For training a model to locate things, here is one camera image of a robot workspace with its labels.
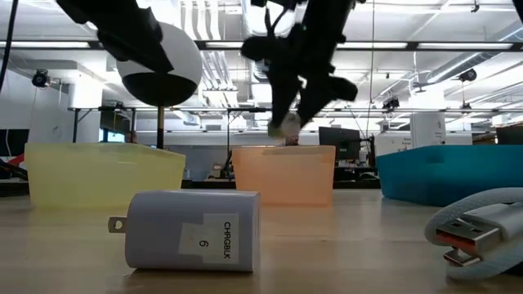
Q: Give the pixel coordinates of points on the black computer monitor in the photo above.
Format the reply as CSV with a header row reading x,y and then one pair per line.
x,y
339,141

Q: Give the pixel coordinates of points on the green and white charger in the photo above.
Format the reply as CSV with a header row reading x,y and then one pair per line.
x,y
288,126

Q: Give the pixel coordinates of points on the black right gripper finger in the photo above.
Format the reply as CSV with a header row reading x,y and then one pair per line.
x,y
284,94
323,90

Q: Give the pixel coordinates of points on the black background table frame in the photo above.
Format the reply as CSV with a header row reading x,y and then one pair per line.
x,y
102,109

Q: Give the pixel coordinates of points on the translucent yellow plastic bin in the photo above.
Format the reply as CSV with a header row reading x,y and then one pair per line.
x,y
102,175

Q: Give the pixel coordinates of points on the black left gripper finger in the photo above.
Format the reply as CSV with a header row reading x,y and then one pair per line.
x,y
143,53

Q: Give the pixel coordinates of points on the translucent orange plastic bin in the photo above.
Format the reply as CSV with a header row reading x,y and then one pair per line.
x,y
286,175

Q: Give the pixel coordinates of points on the white globe lamp black base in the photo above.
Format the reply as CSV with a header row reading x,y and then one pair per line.
x,y
184,61

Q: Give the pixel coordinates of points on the teal plastic bin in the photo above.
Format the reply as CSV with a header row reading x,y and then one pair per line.
x,y
449,175

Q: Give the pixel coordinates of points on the lavender charger block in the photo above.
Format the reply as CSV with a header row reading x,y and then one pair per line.
x,y
163,232

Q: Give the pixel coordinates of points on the black aluminium rig frame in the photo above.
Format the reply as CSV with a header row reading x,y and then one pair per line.
x,y
412,45

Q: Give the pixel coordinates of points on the black background robot arm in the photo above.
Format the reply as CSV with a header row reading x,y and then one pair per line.
x,y
224,171

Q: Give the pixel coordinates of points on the white pillar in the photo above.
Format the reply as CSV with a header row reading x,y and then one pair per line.
x,y
427,130

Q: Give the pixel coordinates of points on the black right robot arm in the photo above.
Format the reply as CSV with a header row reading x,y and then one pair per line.
x,y
519,8

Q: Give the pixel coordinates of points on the black ceiling-mounted camera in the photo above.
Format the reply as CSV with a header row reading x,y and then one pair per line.
x,y
391,103
41,78
468,75

